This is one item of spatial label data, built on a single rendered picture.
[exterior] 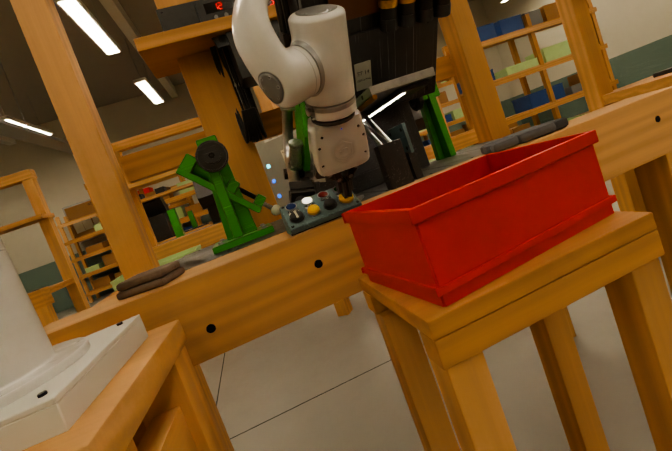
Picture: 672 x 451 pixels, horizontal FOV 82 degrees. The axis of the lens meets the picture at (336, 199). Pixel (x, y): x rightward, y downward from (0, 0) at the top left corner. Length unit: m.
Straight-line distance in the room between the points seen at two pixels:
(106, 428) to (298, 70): 0.44
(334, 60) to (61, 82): 1.04
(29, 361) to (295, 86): 0.45
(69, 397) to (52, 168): 11.65
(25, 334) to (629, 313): 0.75
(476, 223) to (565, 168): 0.16
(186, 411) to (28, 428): 0.25
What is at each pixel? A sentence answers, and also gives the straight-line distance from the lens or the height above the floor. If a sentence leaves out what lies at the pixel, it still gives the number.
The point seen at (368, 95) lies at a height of 1.12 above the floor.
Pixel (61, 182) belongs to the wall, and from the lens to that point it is 11.98.
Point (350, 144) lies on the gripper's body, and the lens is 0.67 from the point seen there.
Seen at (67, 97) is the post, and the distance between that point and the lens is 1.45.
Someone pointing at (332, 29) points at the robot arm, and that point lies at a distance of 0.58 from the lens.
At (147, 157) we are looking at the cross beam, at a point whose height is 1.25.
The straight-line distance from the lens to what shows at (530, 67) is 6.74.
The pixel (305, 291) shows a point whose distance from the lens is 0.74.
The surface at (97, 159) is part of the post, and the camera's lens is 1.39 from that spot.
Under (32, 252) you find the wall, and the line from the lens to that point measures 12.29.
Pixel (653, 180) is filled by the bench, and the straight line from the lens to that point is 1.28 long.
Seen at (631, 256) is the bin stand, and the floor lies 0.76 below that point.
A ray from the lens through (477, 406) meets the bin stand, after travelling 0.52.
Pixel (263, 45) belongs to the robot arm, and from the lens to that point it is 0.55.
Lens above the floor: 0.99
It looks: 4 degrees down
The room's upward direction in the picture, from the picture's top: 20 degrees counter-clockwise
